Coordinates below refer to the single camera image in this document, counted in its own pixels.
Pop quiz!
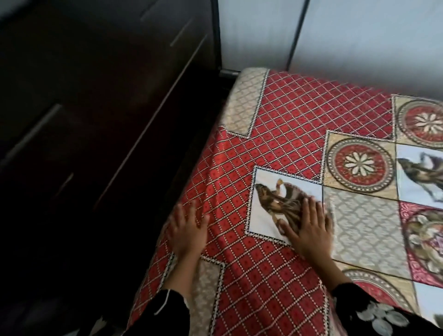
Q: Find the person's left hand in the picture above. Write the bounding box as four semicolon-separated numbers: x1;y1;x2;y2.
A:
165;200;211;260

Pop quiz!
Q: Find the person's right hand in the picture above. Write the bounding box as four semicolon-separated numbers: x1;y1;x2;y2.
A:
276;196;335;264

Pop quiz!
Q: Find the red patterned bedsheet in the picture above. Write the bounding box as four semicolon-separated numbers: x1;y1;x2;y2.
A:
126;67;443;336

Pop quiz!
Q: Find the dark wooden bed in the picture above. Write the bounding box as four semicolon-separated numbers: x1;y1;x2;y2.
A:
0;0;229;336

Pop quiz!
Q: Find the person's left forearm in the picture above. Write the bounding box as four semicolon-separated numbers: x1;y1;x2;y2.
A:
161;254;201;302

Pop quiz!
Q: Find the person's right forearm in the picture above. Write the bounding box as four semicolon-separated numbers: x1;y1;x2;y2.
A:
308;256;353;293

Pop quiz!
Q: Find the black floral blouse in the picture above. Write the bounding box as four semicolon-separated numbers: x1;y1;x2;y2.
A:
121;283;443;336

